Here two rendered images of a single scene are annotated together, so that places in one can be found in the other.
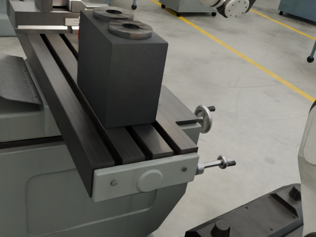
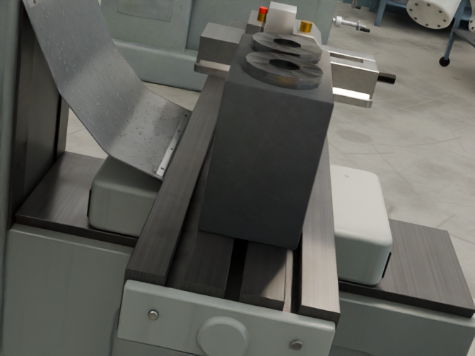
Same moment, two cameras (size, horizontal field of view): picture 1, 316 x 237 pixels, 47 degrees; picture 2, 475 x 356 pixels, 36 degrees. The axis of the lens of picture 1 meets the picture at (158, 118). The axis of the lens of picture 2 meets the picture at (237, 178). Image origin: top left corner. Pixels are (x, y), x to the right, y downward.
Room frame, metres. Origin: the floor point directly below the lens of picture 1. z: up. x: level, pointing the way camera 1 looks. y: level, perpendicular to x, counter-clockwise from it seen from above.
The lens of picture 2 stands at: (0.02, -0.31, 1.37)
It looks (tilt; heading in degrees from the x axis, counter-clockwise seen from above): 25 degrees down; 31
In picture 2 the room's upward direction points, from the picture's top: 12 degrees clockwise
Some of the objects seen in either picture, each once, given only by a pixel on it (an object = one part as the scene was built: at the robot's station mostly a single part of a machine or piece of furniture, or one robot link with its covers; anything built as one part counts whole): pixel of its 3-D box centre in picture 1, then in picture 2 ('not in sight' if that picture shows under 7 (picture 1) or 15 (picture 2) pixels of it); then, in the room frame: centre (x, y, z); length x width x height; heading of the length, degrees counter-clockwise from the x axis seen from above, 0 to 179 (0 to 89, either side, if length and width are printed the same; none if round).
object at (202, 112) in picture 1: (195, 120); not in sight; (1.29, -0.15, 0.64); 0.16 x 0.12 x 0.12; 121
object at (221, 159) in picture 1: (214, 163); not in sight; (1.19, -0.25, 0.52); 0.22 x 0.06 x 0.06; 121
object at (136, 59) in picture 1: (117, 62); (268, 130); (0.77, 0.11, 1.04); 0.22 x 0.12 x 0.20; 31
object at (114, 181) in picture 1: (69, 56); (260, 125); (1.09, 0.31, 0.90); 1.24 x 0.23 x 0.08; 31
